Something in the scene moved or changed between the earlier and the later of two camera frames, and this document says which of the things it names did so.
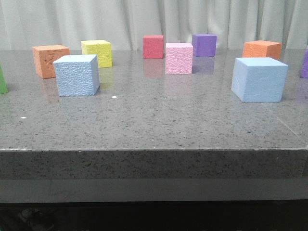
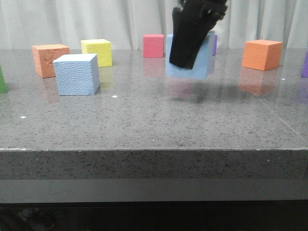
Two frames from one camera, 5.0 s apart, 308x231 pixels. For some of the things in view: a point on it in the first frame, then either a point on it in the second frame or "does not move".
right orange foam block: x=262 y=48 does not move
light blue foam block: x=77 y=75 does not move
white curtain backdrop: x=24 y=24 does not move
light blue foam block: x=259 y=79 to x=203 y=66
